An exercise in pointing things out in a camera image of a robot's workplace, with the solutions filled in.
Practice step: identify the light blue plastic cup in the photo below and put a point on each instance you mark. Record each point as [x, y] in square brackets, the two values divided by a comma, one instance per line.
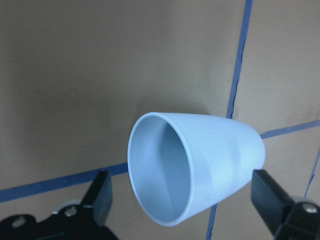
[181, 164]

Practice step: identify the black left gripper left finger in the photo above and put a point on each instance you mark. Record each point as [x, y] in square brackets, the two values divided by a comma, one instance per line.
[78, 221]

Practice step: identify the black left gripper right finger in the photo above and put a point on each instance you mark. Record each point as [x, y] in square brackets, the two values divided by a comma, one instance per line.
[286, 217]

